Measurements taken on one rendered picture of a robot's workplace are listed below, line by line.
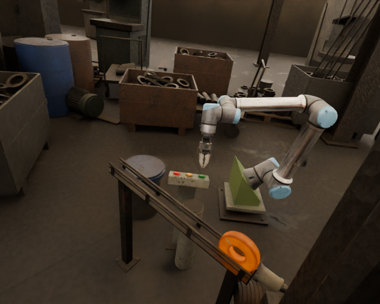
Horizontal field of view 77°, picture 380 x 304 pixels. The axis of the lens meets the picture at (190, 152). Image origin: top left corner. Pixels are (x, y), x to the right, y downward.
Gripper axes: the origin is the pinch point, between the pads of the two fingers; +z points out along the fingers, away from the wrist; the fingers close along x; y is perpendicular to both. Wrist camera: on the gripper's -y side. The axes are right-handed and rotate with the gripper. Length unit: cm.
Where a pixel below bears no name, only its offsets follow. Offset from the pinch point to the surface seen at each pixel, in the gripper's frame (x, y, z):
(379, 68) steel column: -213, 171, -107
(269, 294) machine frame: -14, -86, 9
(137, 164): 45, 32, 13
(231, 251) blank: -10, -55, 18
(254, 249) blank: -16, -62, 11
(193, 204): 3.1, -11.5, 19.4
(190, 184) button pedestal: 5.9, -5.6, 10.4
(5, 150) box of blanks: 132, 21, 11
